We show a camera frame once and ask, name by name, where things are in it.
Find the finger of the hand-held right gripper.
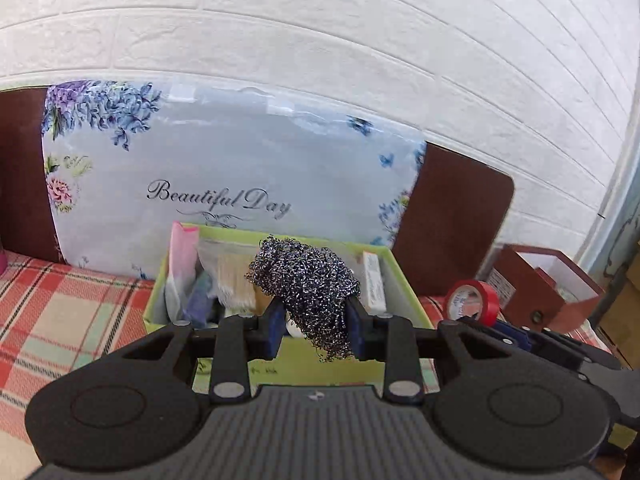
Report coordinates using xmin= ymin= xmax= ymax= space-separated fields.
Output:
xmin=456 ymin=315 xmax=581 ymax=368
xmin=542 ymin=327 xmax=621 ymax=361

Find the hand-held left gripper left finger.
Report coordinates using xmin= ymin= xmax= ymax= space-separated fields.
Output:
xmin=102 ymin=300 xmax=287 ymax=405

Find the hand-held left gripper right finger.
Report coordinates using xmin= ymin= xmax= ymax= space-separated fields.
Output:
xmin=344 ymin=297 xmax=525 ymax=405

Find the red tape roll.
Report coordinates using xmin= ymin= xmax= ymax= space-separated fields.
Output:
xmin=444 ymin=280 xmax=501 ymax=326

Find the light green cardboard box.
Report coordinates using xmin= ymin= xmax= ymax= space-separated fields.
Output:
xmin=142 ymin=222 xmax=436 ymax=396

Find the white medicine box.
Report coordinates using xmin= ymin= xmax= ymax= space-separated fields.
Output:
xmin=361 ymin=251 xmax=388 ymax=313

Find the steel wool scourer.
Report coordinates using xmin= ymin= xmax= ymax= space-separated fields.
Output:
xmin=245 ymin=235 xmax=362 ymax=363

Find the white glove with pink cuff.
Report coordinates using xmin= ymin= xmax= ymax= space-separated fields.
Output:
xmin=165 ymin=222 xmax=201 ymax=321

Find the brown cardboard box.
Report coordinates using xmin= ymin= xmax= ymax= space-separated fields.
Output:
xmin=480 ymin=244 xmax=606 ymax=333

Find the tan cardboard carton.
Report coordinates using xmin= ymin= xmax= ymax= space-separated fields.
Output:
xmin=597 ymin=260 xmax=640 ymax=361

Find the clear plastic packet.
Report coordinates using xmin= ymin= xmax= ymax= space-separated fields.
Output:
xmin=197 ymin=240 xmax=266 ymax=311

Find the brown wooden headboard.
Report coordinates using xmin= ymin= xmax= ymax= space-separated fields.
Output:
xmin=0 ymin=87 xmax=515 ymax=297

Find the floral packaged pillow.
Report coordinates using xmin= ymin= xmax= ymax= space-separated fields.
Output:
xmin=41 ymin=80 xmax=427 ymax=281

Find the plaid blanket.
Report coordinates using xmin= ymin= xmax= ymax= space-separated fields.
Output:
xmin=0 ymin=250 xmax=501 ymax=461

